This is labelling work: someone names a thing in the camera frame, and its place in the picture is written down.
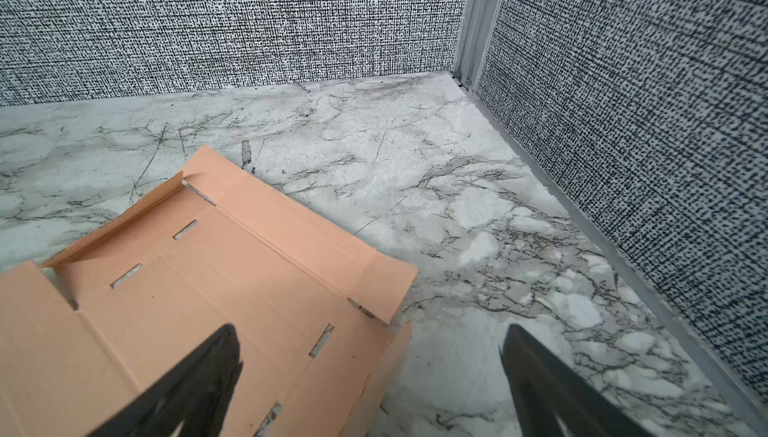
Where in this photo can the aluminium corner frame post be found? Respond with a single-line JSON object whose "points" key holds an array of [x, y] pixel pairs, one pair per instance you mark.
{"points": [[478, 22]]}

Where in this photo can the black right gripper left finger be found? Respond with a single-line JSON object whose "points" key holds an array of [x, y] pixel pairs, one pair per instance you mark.
{"points": [[191, 399]]}

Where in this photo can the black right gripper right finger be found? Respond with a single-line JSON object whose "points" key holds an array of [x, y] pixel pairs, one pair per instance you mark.
{"points": [[550, 397]]}

